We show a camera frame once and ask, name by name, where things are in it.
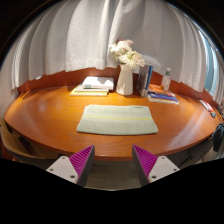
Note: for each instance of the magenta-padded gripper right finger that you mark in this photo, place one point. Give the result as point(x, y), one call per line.
point(162, 167)

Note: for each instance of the thick white book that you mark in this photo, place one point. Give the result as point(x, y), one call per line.
point(98, 82)

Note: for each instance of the white flower bouquet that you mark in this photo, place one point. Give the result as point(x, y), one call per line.
point(128, 55)

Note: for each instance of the blue upright book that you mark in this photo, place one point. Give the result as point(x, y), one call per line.
point(149, 78)

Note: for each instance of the blue flat book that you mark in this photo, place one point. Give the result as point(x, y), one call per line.
point(163, 98)

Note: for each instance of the flat yellow book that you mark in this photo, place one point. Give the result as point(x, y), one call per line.
point(88, 94)

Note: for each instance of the dark grey upright book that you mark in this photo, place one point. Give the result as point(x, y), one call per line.
point(142, 78)

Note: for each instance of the clear bottle, green cap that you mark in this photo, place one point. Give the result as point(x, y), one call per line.
point(165, 81)

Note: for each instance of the pale green towel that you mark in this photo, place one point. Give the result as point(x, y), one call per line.
point(116, 120)

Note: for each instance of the orange flat book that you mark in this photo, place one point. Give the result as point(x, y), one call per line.
point(156, 88)

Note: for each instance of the white pleated curtain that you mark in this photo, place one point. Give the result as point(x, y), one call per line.
point(83, 33)

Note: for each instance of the black bag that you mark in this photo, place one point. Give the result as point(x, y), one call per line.
point(218, 136)

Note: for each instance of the small dark object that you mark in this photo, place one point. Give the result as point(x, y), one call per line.
point(213, 114)

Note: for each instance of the red and white packet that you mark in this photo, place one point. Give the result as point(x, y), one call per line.
point(206, 105)

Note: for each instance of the thin pale grey book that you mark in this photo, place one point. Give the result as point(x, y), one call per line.
point(83, 89)

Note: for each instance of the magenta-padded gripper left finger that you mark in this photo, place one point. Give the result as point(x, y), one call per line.
point(64, 168)

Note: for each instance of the white ceramic vase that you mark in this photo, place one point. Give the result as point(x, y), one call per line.
point(125, 83)

